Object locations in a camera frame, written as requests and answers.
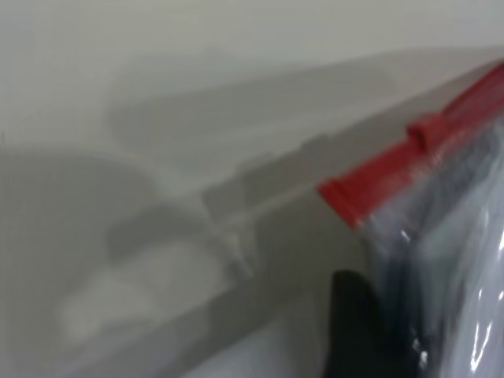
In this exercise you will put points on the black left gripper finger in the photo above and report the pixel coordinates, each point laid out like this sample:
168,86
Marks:
354,334

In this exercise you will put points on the clear zipper bag red strip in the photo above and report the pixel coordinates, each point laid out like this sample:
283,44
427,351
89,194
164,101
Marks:
453,220

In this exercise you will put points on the red zipper slider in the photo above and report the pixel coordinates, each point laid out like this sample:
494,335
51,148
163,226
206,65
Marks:
427,132

